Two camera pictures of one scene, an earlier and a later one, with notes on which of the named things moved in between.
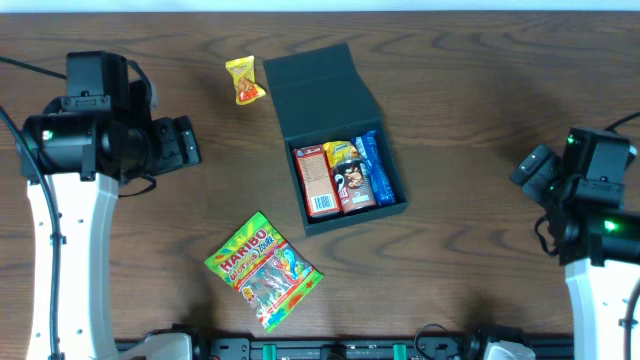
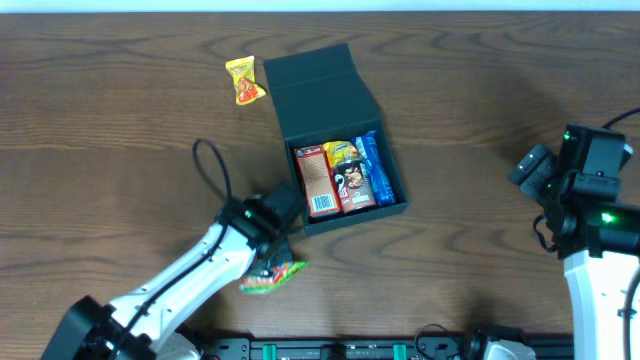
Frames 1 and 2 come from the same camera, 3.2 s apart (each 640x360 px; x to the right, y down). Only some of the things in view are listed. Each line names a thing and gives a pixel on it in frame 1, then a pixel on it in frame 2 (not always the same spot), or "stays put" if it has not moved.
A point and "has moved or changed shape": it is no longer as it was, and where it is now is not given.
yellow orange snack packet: [340, 151] stays put
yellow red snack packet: [246, 87] stays put
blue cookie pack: [372, 153] stays put
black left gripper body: [176, 143] → [279, 252]
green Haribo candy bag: [266, 268] has moved or changed shape
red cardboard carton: [317, 182] stays put
